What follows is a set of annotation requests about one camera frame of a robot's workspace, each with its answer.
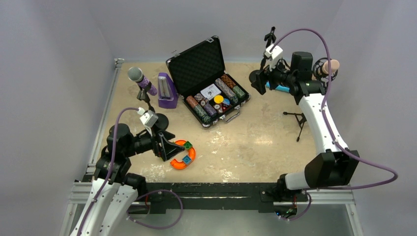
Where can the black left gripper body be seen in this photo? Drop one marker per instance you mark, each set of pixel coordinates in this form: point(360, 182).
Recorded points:
point(158, 143)

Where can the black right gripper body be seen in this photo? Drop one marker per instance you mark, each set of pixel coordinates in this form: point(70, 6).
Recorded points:
point(263, 77)

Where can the blue microphone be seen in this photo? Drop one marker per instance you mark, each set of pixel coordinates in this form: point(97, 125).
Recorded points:
point(279, 88)

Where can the black round-base stand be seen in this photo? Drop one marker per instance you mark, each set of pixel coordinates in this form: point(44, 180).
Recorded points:
point(162, 122)
point(269, 38)

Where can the black tripod shock-mount stand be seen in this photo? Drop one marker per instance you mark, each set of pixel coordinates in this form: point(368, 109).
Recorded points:
point(309, 94)

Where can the beige pink microphone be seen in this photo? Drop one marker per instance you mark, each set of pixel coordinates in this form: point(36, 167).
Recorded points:
point(322, 68)

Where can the purple glitter microphone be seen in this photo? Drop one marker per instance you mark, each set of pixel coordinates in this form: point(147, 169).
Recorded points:
point(136, 75)

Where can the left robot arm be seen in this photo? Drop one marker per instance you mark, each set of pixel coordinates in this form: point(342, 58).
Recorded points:
point(113, 188)

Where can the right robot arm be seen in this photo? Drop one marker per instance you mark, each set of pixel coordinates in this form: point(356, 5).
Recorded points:
point(332, 165)

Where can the orange curved toy track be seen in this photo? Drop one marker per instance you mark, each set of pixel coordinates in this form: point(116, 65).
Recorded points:
point(179, 165)

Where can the green square brick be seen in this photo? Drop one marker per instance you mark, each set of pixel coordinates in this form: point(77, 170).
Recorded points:
point(187, 145)

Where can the blue square brick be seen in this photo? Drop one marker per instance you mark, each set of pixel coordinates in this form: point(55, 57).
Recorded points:
point(187, 160)

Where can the yellow dealer button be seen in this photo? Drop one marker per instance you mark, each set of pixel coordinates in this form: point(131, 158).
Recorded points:
point(218, 99)

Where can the purple metronome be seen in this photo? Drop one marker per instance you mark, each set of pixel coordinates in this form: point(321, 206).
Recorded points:
point(167, 93)

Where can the white playing card box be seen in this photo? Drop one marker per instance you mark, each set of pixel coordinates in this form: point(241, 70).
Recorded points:
point(210, 92)

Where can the black poker chip case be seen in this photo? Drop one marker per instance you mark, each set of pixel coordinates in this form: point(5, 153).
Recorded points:
point(198, 67)

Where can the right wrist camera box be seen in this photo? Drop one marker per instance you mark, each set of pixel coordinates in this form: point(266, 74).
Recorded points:
point(272, 54)

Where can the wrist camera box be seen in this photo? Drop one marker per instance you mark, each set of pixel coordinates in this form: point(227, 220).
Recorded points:
point(148, 119)
point(272, 54)

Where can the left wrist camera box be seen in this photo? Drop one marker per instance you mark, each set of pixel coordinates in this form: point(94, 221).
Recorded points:
point(148, 119)

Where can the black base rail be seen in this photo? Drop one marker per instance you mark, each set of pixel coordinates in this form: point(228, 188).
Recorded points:
point(263, 197)

